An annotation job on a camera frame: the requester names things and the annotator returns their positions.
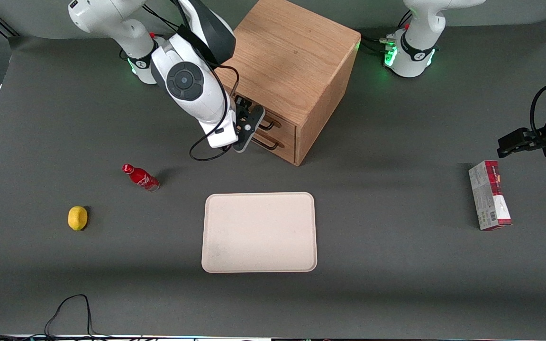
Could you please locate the red cola bottle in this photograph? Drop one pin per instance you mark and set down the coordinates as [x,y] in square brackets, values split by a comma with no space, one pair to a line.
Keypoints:
[141,178]

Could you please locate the yellow lemon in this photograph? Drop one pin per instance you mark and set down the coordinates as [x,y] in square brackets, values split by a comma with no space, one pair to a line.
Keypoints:
[77,218]

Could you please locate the beige rectangular tray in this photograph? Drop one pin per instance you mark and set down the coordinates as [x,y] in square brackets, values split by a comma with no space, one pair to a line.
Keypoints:
[259,232]

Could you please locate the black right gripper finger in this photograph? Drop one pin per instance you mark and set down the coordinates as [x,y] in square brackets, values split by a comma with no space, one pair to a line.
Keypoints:
[253,110]

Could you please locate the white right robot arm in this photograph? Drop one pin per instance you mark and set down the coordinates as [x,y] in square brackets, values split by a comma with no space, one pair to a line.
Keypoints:
[192,90]

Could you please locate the wooden drawer with rails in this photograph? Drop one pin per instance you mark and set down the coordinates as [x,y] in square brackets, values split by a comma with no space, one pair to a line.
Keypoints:
[288,131]

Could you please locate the grey and red carton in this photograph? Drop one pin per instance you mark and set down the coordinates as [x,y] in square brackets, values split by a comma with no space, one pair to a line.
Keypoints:
[487,196]

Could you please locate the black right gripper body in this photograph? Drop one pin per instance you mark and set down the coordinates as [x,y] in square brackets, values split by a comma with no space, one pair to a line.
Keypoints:
[241,107]

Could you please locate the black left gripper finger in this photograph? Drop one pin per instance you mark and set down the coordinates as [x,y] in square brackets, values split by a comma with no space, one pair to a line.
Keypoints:
[514,149]
[514,137]

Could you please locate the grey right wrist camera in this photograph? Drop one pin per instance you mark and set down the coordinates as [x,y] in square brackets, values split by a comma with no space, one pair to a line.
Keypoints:
[249,127]

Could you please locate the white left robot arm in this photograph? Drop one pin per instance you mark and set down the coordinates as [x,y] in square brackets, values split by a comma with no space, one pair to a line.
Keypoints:
[415,52]

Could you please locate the wooden drawer cabinet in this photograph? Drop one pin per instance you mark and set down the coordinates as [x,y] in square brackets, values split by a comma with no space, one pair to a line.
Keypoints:
[292,52]

